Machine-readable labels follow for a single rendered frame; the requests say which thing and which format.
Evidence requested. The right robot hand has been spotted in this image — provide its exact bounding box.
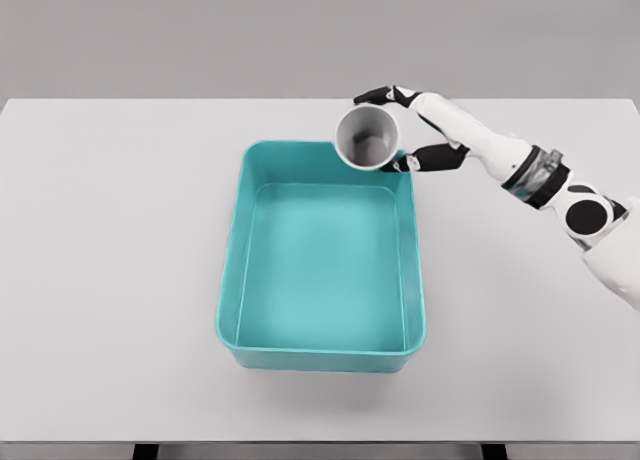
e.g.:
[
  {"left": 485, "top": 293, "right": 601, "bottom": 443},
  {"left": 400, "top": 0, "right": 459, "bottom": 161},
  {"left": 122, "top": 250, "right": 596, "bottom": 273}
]
[{"left": 352, "top": 84, "right": 482, "bottom": 175}]

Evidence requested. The white paper cup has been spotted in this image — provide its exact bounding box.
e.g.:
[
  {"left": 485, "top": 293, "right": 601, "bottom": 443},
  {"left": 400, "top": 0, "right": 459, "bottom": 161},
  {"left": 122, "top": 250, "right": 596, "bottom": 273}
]
[{"left": 334, "top": 104, "right": 403, "bottom": 173}]

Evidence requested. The teal plastic basket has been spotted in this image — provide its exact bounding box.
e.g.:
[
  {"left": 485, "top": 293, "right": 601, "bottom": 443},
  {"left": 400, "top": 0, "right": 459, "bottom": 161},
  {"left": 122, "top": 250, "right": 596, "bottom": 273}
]
[{"left": 215, "top": 139, "right": 428, "bottom": 374}]

